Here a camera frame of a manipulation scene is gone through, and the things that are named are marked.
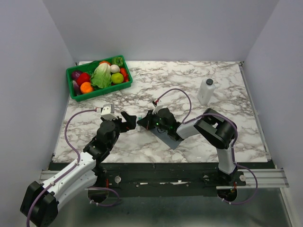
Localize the purple eggplant slice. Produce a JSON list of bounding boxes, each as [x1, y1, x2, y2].
[[72, 80, 82, 96]]

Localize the green bell pepper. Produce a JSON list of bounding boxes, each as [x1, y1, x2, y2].
[[112, 56, 124, 68]]

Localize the purple onion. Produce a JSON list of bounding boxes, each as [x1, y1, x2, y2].
[[71, 70, 82, 81]]

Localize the white mushroom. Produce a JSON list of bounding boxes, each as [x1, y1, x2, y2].
[[110, 64, 120, 74]]

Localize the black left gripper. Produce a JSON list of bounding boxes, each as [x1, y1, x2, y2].
[[101, 111, 136, 149]]

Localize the white plastic bottle black cap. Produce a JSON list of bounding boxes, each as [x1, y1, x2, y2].
[[197, 79, 216, 105]]

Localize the grey envelope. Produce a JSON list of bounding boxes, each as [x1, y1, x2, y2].
[[150, 128, 181, 150]]

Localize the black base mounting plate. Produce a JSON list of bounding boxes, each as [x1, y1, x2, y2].
[[48, 162, 277, 198]]

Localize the green apple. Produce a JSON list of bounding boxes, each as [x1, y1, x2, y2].
[[111, 72, 125, 85]]

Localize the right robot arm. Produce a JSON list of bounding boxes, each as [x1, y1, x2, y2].
[[137, 108, 237, 185]]

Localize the orange carrot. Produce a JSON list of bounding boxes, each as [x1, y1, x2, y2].
[[120, 68, 129, 82]]

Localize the green lettuce leaf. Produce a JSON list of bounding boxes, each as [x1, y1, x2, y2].
[[90, 63, 111, 89]]

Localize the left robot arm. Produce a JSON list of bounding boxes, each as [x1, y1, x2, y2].
[[20, 107, 136, 227]]

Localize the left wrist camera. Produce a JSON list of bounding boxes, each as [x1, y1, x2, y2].
[[101, 104, 118, 121]]

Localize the green plastic vegetable bin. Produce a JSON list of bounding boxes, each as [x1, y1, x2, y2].
[[66, 55, 133, 102]]

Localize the green white glue stick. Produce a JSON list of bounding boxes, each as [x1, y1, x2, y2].
[[137, 115, 142, 132]]

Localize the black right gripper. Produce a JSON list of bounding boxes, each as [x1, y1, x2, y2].
[[138, 109, 169, 132]]

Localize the orange fruit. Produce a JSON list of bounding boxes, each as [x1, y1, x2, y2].
[[80, 82, 94, 94]]

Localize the aluminium frame rail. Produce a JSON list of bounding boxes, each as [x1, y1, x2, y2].
[[216, 168, 301, 227]]

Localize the red tomato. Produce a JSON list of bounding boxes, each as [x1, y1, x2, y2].
[[76, 72, 90, 87]]

